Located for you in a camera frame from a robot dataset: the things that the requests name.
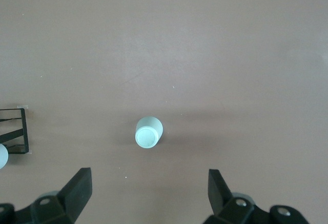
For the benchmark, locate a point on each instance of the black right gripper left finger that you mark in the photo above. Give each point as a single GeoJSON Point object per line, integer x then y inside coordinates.
{"type": "Point", "coordinates": [74, 195]}

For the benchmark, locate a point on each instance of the pale green cup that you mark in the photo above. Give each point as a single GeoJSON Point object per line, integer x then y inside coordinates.
{"type": "Point", "coordinates": [148, 134]}

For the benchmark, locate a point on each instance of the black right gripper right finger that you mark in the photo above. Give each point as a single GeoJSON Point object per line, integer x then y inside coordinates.
{"type": "Point", "coordinates": [220, 198]}

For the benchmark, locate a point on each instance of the grey cup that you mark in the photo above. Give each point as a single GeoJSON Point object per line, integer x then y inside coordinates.
{"type": "Point", "coordinates": [3, 157]}

